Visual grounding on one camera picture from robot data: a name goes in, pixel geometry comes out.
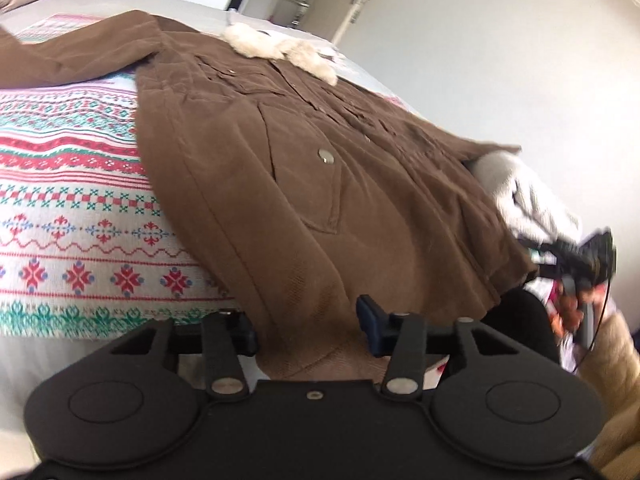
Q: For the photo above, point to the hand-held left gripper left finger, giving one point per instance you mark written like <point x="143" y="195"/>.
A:
<point x="246" y="336"/>

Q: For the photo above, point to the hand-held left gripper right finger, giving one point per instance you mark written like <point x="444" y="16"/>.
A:
<point x="371" y="322"/>

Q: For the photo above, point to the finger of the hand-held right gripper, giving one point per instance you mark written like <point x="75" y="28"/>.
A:
<point x="535" y="252"/>

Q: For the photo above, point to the brown jacket with fleece collar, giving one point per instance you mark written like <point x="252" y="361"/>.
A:
<point x="300" y="185"/>

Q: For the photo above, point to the person's right hand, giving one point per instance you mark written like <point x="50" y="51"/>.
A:
<point x="570" y="310"/>

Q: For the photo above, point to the white fleece garment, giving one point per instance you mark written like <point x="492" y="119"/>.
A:
<point x="530" y="195"/>

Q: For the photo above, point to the black cloth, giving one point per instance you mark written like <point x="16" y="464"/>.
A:
<point x="522" y="322"/>

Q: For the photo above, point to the patterned knit blanket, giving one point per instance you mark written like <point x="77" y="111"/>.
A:
<point x="75" y="210"/>

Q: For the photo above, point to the white room door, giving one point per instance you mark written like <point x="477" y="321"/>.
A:
<point x="360" y="2"/>

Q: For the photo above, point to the bed with grey sheet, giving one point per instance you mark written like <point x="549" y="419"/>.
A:
<point x="210" y="10"/>

